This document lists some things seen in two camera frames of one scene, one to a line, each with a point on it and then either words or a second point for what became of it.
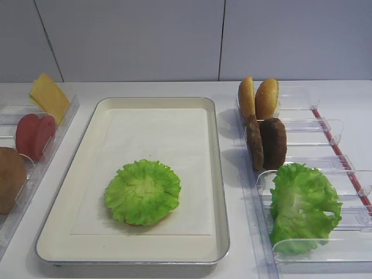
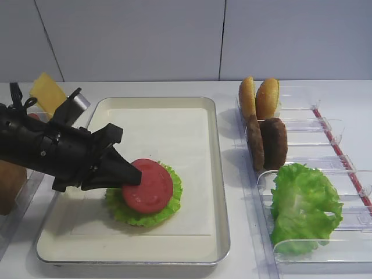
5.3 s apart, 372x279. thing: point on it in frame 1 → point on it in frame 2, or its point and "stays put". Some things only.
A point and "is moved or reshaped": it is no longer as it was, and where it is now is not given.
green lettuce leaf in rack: x=304 y=208 stays put
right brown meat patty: x=274 y=143 stays put
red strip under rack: x=343 y=162 stays put
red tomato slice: x=29 y=136 is moved or reshaped
